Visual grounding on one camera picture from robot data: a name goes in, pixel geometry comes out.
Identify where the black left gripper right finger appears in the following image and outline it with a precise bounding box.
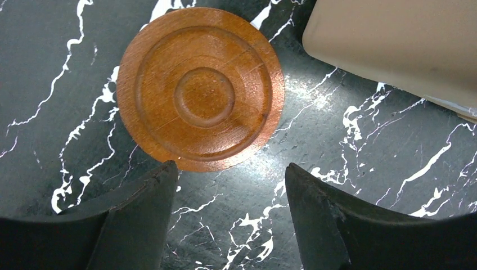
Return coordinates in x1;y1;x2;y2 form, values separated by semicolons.
285;163;476;269

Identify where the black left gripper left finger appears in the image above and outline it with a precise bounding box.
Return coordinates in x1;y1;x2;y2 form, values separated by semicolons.
1;161;178;269

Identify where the tan plastic tool case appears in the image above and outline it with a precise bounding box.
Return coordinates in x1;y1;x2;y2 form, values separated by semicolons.
302;1;476;122

